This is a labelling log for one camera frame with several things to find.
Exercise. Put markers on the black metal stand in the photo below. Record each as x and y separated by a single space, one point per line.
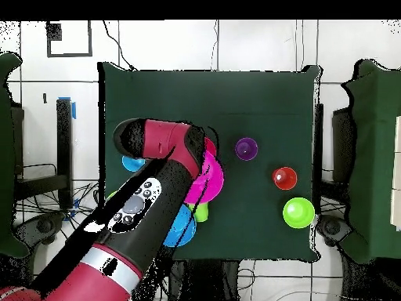
64 150

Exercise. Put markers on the purple cup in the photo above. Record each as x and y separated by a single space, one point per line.
246 148

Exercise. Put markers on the green cloth side table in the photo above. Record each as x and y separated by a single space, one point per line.
6 156
376 156

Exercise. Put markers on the dark green tablecloth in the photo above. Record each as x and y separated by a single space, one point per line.
250 100

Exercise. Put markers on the grey chair base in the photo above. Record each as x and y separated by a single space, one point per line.
44 225
332 227

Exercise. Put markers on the blue tape strip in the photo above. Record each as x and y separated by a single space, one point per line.
73 110

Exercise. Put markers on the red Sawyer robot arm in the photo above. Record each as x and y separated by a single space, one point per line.
163 141

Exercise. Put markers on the stack of white boxes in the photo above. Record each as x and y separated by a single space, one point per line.
397 172

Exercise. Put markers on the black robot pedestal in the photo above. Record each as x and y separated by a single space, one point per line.
203 282

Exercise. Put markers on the small magenta bowl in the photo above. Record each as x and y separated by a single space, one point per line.
211 147

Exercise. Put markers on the small green bowl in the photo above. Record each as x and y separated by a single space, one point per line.
298 212

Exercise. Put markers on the large pink bowl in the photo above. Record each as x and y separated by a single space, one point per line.
213 182

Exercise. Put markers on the blue cup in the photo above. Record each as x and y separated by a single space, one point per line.
131 164

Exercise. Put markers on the black box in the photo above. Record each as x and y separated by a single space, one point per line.
343 147
17 141

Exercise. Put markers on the orange red cup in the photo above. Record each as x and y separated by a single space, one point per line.
284 178

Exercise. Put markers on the green cup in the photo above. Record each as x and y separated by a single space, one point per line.
202 213

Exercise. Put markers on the large blue bowl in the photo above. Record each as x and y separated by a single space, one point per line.
184 225

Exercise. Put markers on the large green bowl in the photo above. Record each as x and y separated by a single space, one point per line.
111 196

